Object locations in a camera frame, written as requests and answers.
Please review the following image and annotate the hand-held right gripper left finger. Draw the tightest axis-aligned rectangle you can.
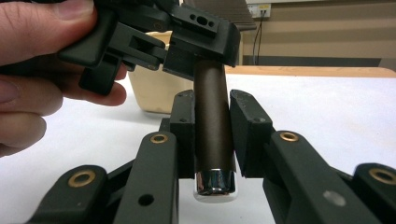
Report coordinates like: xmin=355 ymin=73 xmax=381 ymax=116
xmin=159 ymin=89 xmax=196 ymax=180

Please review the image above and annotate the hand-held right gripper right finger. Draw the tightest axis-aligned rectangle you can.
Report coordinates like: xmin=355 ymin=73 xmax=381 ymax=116
xmin=229 ymin=89 xmax=276 ymax=179

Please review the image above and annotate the beige square cup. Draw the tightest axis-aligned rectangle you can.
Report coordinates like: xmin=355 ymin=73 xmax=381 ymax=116
xmin=128 ymin=30 xmax=195 ymax=115

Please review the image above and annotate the grey ribbed panel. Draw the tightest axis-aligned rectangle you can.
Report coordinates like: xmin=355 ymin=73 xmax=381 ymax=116
xmin=181 ymin=0 xmax=258 ymax=33

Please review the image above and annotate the white board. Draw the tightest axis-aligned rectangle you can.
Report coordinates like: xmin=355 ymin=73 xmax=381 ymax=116
xmin=0 ymin=74 xmax=396 ymax=224

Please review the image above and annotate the wooden table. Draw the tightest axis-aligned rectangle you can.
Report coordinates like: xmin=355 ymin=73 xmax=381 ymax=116
xmin=224 ymin=64 xmax=396 ymax=79

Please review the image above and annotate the black hanging cable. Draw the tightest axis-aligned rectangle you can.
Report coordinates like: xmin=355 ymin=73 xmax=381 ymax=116
xmin=251 ymin=9 xmax=266 ymax=58

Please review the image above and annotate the white wall socket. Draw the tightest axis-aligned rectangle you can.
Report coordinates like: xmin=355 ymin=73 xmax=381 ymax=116
xmin=245 ymin=2 xmax=273 ymax=20

